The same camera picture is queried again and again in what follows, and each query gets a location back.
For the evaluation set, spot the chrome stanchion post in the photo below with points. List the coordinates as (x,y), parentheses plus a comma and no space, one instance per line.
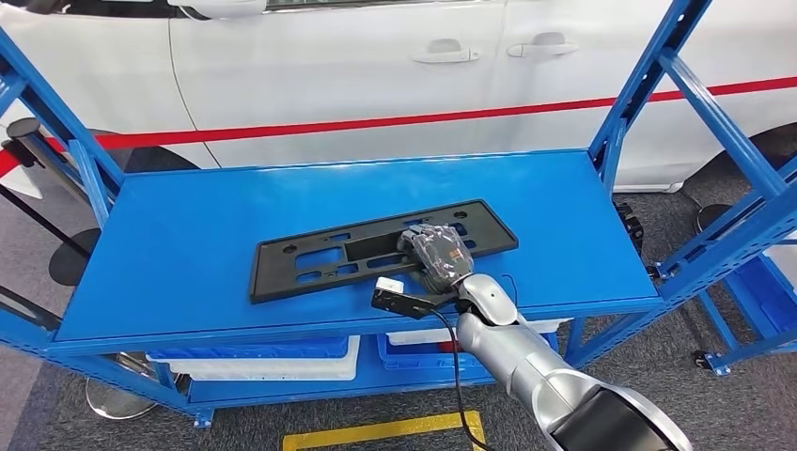
(118,398)

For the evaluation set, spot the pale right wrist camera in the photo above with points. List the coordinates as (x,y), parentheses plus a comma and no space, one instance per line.
(389,285)

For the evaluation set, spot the black ribbed object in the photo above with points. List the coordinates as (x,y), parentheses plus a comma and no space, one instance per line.
(629,227)

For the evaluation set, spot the short red barrier belt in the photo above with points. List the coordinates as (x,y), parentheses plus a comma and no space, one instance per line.
(6,165)

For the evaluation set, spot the black-topped stanchion post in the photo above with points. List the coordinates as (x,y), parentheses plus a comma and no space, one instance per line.
(22,127)

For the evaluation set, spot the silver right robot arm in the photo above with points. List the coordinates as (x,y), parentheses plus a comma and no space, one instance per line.
(529,367)

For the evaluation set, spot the black base stanchion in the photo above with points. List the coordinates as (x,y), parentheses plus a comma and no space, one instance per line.
(75,258)

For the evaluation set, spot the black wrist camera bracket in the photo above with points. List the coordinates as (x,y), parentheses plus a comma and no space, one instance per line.
(398,304)

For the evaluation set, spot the black plastic plate frame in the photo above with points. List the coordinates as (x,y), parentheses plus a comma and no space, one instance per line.
(271,274)

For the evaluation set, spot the long red barrier belt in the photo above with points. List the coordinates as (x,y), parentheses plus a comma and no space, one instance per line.
(560,105)

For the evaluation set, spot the blue metal shelf rack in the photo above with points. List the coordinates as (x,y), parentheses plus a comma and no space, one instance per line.
(766,292)
(311,218)

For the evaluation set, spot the blue plastic bin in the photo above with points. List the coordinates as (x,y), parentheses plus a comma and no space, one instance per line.
(249,350)
(405,358)

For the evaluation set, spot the white car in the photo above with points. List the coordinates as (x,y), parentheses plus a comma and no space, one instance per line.
(311,81)

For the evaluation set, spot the dark round stanchion base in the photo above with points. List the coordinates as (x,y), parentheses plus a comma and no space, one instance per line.
(713,218)

